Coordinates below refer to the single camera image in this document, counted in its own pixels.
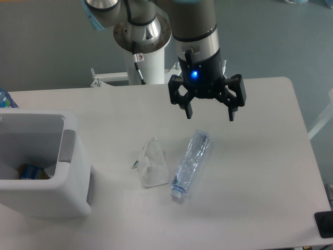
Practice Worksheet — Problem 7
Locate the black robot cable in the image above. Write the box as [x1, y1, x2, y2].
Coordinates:
[122, 0, 146, 85]

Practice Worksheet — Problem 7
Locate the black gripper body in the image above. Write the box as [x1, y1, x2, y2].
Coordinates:
[179, 49, 223, 98]

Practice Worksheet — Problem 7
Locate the blue capped water bottle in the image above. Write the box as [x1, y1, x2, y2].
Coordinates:
[0, 88, 19, 108]

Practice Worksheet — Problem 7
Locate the white trash can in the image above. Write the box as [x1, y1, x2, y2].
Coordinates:
[1, 108, 93, 217]

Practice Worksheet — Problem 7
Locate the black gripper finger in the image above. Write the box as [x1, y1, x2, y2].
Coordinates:
[168, 74, 195, 119]
[213, 74, 246, 121]

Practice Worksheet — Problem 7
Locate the blue yellow trash packet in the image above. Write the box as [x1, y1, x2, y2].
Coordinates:
[19, 164, 50, 180]

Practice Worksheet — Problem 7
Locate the black device at edge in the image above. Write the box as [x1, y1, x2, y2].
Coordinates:
[314, 211, 332, 239]

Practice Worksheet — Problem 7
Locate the crushed clear plastic bottle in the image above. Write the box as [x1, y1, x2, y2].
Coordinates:
[171, 130, 210, 199]

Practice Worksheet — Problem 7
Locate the white frame at right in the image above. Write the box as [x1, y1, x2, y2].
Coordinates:
[308, 89, 332, 140]

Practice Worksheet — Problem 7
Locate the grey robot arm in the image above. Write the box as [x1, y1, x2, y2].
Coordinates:
[82, 1, 246, 120]

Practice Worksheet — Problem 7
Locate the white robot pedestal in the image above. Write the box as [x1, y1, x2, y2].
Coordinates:
[89, 15, 227, 88]

